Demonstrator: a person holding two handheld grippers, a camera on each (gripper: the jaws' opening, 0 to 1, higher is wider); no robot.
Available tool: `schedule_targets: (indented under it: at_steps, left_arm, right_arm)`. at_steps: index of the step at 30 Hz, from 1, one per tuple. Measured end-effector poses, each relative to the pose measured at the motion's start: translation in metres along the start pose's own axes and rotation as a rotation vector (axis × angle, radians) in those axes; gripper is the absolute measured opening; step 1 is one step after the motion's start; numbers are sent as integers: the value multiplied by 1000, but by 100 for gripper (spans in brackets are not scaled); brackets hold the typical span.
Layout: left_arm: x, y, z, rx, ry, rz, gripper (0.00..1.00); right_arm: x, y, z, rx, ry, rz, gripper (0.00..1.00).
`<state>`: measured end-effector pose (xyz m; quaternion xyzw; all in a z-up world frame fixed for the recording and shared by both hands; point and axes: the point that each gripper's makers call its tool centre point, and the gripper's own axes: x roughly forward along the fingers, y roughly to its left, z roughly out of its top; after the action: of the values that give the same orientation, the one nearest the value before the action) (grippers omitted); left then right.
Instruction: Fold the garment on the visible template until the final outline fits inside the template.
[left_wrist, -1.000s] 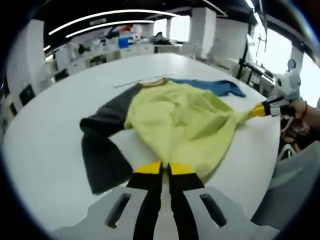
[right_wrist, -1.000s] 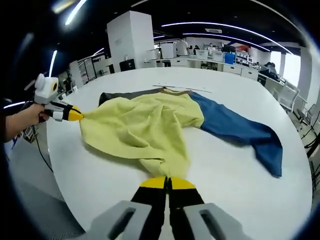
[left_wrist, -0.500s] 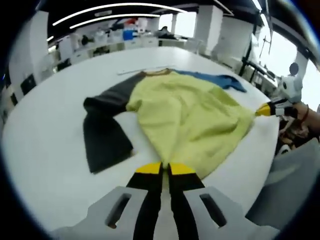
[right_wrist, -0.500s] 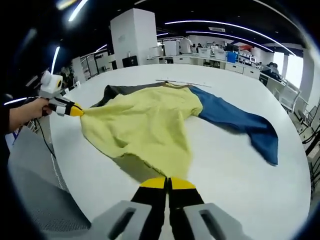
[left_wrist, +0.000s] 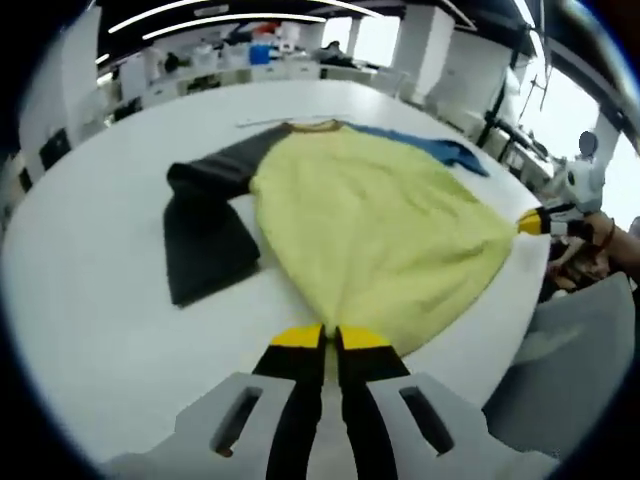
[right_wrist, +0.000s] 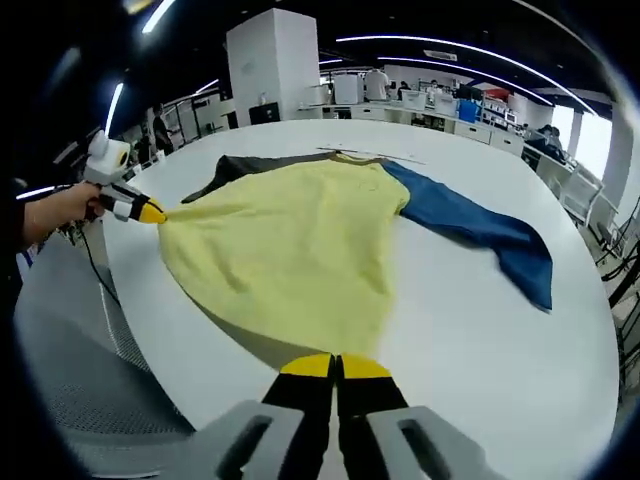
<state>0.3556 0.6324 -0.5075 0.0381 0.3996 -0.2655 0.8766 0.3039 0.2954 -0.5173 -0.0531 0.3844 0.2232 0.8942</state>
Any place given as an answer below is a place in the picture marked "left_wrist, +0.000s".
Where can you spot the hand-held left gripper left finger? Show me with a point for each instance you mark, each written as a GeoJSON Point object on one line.
{"type": "Point", "coordinates": [295, 365]}

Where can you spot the black cabinet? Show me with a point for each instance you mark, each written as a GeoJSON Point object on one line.
{"type": "Point", "coordinates": [54, 147]}

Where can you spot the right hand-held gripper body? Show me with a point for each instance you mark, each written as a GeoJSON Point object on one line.
{"type": "Point", "coordinates": [580, 182]}

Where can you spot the yellow garment with dark sleeves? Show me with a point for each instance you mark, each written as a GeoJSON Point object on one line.
{"type": "Point", "coordinates": [360, 215]}

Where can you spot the person's right hand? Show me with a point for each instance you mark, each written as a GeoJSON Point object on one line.
{"type": "Point", "coordinates": [592, 229]}

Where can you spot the blue plastic bin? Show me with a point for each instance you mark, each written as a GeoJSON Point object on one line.
{"type": "Point", "coordinates": [258, 54]}

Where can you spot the white counter cabinet row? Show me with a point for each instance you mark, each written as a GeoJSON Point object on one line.
{"type": "Point", "coordinates": [225, 82]}

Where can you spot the narrow white square pillar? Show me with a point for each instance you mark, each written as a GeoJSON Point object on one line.
{"type": "Point", "coordinates": [425, 50]}

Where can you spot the wide white square pillar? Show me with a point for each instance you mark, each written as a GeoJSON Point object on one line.
{"type": "Point", "coordinates": [65, 75]}

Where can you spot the black tripod stand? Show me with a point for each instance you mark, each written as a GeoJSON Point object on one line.
{"type": "Point", "coordinates": [505, 125]}

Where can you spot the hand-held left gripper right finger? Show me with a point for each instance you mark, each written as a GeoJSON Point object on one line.
{"type": "Point", "coordinates": [365, 365]}

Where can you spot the grey plastic chair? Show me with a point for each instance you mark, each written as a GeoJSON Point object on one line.
{"type": "Point", "coordinates": [565, 360]}

